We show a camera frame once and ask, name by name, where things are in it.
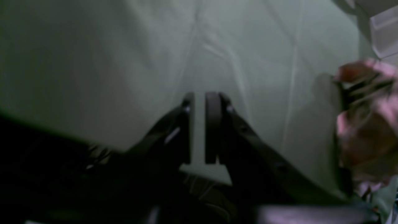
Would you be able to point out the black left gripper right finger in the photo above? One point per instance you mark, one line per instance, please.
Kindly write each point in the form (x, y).
(259, 174)

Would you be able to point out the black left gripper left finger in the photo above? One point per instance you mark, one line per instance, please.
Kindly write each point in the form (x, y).
(166, 146)

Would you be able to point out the pink t-shirt black print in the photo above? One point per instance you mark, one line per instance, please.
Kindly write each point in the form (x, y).
(366, 129)

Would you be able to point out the white bin corner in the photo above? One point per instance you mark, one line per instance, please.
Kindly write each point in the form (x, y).
(384, 32)

